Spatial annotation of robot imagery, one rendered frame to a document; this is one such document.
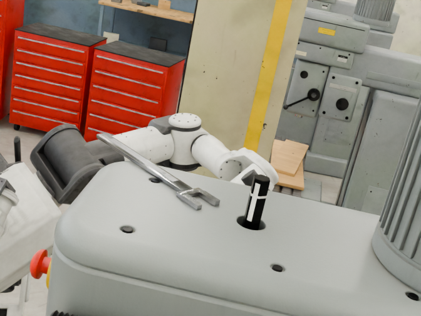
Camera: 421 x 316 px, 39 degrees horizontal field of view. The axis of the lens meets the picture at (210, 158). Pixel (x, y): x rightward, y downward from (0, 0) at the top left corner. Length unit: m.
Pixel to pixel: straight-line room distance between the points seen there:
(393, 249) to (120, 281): 0.31
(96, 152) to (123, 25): 8.82
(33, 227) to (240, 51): 1.41
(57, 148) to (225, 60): 1.26
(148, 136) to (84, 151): 0.16
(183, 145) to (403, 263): 0.81
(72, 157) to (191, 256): 0.68
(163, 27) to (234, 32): 7.55
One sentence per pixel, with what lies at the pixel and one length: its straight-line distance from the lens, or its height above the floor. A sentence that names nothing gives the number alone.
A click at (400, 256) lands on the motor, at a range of 0.71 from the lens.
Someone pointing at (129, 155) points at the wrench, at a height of 1.90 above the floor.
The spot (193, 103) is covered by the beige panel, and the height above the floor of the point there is 1.52.
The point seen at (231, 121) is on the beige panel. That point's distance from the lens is 2.49.
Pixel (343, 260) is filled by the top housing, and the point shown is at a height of 1.89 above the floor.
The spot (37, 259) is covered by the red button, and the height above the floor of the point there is 1.77.
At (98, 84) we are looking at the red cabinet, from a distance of 5.61.
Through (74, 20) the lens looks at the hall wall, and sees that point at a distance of 10.33.
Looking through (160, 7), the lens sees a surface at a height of 0.89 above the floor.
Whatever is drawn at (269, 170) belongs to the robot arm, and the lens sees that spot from 1.24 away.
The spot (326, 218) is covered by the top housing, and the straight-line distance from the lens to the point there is 0.80.
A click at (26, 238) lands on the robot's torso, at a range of 1.24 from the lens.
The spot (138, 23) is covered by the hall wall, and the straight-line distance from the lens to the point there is 10.02.
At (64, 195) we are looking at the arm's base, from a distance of 1.27.
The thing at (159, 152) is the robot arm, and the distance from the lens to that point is 1.39.
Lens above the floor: 2.21
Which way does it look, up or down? 21 degrees down
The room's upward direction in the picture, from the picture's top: 12 degrees clockwise
